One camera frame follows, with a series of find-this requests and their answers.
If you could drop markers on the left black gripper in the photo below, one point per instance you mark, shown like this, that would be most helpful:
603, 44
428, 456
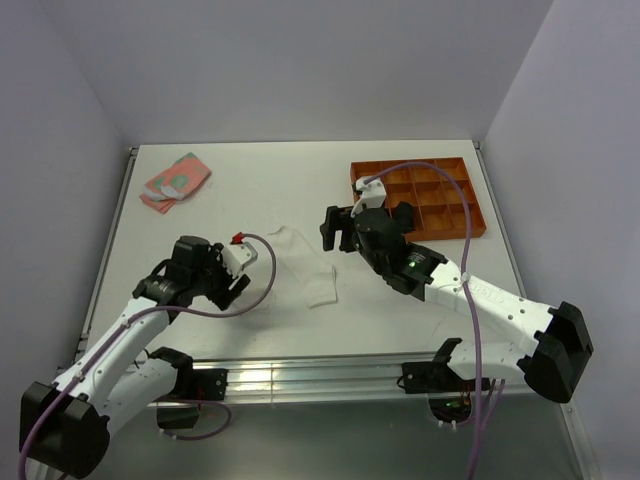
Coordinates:
229, 294

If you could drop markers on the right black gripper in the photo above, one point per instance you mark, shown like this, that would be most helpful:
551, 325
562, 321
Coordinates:
337, 219

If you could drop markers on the white sock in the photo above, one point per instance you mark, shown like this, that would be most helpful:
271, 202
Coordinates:
316, 277

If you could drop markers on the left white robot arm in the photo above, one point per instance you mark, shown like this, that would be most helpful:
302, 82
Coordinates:
68, 423

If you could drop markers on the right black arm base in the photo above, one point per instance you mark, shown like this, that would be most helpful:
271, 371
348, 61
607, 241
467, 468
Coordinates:
435, 376

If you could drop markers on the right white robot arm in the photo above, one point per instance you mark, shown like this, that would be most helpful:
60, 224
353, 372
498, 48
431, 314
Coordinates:
546, 347

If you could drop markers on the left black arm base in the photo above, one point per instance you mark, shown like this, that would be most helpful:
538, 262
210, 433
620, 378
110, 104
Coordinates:
206, 386

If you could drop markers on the pink green patterned socks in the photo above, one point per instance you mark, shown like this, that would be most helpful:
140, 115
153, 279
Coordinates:
175, 184

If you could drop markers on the orange compartment tray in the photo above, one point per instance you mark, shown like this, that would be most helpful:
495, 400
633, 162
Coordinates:
438, 208

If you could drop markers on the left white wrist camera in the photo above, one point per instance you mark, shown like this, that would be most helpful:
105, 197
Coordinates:
237, 257

